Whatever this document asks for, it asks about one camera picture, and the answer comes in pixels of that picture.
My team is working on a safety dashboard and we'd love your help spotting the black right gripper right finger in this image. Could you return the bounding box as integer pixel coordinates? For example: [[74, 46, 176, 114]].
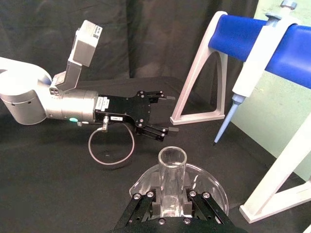
[[182, 185, 234, 228]]

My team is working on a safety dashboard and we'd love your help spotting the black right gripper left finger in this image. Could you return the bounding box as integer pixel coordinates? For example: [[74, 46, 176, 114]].
[[113, 185, 162, 231]]

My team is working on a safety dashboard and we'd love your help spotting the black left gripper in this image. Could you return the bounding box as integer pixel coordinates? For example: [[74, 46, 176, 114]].
[[94, 90, 180, 143]]

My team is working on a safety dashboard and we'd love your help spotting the clear glass test tube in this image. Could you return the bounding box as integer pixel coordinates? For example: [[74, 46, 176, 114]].
[[157, 146, 188, 218]]

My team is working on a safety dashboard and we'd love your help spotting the black table cloth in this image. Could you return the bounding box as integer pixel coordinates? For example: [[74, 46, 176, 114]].
[[0, 0, 311, 233]]

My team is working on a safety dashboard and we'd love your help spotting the white pipette with blue tip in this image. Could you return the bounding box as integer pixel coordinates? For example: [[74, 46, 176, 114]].
[[213, 0, 303, 147]]

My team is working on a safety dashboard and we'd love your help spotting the white stand with blue bar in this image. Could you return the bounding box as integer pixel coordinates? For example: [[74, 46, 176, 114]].
[[170, 11, 311, 224]]

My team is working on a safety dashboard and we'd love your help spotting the thin grey gripper cable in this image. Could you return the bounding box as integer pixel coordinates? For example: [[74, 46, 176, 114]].
[[87, 116, 136, 166]]

